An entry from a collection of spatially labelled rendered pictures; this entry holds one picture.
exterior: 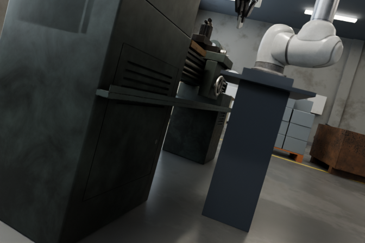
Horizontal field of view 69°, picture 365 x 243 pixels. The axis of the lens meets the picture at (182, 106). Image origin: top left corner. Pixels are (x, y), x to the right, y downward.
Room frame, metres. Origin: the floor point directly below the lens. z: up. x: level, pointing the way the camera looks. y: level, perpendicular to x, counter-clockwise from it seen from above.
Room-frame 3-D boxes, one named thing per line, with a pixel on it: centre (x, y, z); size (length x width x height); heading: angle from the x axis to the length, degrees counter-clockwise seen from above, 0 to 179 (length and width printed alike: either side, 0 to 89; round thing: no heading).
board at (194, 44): (1.78, 0.16, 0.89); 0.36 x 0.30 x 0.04; 69
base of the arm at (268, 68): (1.47, -0.40, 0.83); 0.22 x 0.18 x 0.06; 167
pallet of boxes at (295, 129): (4.63, -1.63, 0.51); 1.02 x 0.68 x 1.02; 77
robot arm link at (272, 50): (1.45, -0.40, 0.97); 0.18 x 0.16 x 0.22; 45
